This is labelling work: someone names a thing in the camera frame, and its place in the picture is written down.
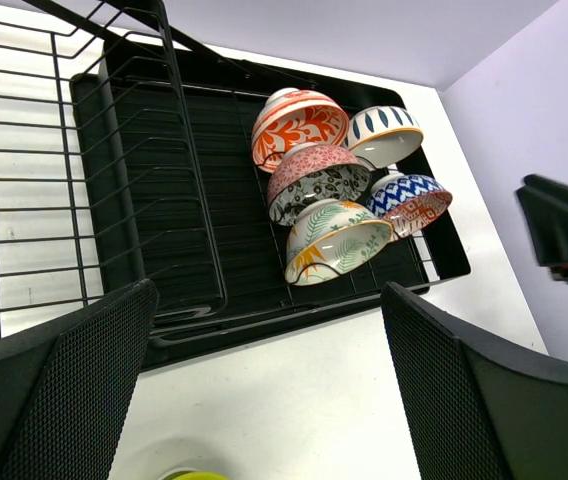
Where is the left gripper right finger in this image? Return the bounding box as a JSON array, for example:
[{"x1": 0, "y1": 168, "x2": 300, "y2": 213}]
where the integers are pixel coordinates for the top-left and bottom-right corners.
[{"x1": 381, "y1": 283, "x2": 568, "y2": 479}]

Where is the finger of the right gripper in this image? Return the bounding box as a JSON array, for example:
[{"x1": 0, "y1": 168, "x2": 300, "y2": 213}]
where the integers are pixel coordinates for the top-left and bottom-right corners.
[{"x1": 516, "y1": 174, "x2": 568, "y2": 284}]

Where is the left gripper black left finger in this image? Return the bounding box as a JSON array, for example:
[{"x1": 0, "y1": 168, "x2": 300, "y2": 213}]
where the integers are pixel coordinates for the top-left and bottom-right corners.
[{"x1": 0, "y1": 279, "x2": 159, "y2": 479}]

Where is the green bowl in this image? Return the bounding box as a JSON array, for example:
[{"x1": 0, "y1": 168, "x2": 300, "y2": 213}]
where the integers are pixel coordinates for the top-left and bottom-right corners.
[{"x1": 162, "y1": 470, "x2": 228, "y2": 480}]

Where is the orange blue geometric bowl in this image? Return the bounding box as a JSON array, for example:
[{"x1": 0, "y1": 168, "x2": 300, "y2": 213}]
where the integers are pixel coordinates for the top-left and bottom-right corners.
[{"x1": 365, "y1": 170, "x2": 453, "y2": 242}]

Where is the white bowl pink rim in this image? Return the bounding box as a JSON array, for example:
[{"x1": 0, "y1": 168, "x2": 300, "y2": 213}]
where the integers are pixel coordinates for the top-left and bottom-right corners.
[{"x1": 342, "y1": 106, "x2": 424, "y2": 170}]

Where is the leaf pattern white bowl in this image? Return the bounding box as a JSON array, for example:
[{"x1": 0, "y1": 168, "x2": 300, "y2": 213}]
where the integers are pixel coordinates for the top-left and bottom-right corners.
[{"x1": 284, "y1": 199, "x2": 393, "y2": 286}]

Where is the black leaf pattern bowl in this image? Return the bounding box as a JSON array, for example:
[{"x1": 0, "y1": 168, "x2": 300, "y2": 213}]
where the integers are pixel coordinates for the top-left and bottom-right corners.
[{"x1": 267, "y1": 142, "x2": 372, "y2": 226}]

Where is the orange floral bowl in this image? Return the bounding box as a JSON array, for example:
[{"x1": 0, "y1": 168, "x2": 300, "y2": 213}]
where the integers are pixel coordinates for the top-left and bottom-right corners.
[{"x1": 251, "y1": 88, "x2": 350, "y2": 174}]

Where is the black dish rack tray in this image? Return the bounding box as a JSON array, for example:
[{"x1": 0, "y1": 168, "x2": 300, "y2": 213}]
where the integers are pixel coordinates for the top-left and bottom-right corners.
[{"x1": 71, "y1": 39, "x2": 471, "y2": 370}]

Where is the black wire plate rack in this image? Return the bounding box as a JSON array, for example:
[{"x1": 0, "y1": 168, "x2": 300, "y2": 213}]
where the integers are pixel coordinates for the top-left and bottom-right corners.
[{"x1": 0, "y1": 0, "x2": 230, "y2": 341}]

